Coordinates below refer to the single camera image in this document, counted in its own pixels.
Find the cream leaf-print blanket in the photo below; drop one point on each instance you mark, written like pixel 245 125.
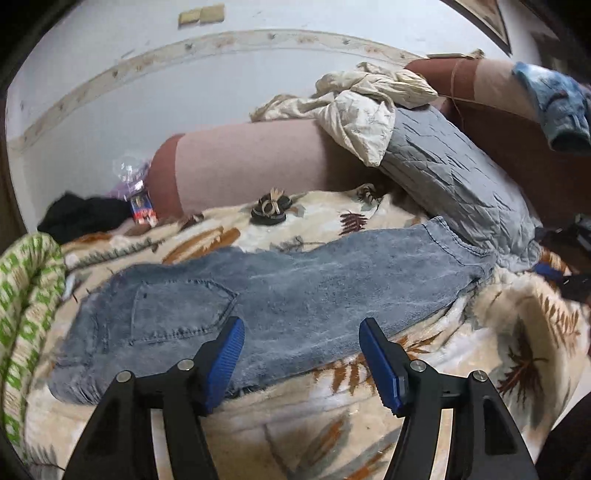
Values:
pixel 508 323

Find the grey-blue denim pants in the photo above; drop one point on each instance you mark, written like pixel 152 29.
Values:
pixel 300 295

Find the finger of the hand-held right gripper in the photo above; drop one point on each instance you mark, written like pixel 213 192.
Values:
pixel 572 233
pixel 548 272

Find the black beige hair clip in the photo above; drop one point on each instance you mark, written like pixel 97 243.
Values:
pixel 270 207

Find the purple plastic bag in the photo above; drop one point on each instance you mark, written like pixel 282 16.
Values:
pixel 124 190

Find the blue tie-dye denim garment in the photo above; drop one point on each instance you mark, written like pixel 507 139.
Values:
pixel 556 106

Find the colourful small packet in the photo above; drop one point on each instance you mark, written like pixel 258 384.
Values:
pixel 141 208

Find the crumpled cream cloth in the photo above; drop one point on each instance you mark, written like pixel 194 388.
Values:
pixel 355 120

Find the pink brown sofa bolster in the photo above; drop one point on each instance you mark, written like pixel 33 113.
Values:
pixel 254 157

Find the grey quilted pillow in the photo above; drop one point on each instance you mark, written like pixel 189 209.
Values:
pixel 452 170

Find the clear plastic bag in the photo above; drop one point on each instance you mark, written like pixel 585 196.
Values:
pixel 127 168

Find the dark picture frame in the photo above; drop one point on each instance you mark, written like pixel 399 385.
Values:
pixel 489 21

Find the green white patterned cloth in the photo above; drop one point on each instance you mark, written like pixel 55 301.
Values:
pixel 27 295

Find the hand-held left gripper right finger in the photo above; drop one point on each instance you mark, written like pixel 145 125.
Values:
pixel 381 364

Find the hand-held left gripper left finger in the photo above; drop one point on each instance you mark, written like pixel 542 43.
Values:
pixel 227 357

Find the yellowed wall tape patch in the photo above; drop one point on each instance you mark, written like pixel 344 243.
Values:
pixel 189 17
pixel 212 12

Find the brown and beige sofa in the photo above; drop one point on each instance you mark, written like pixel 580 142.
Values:
pixel 498 120

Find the black cloth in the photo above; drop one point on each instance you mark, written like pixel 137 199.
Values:
pixel 78 214

